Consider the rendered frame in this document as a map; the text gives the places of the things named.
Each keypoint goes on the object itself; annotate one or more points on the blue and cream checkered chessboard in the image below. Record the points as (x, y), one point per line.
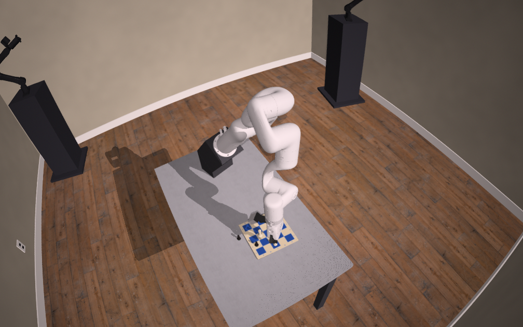
(265, 248)

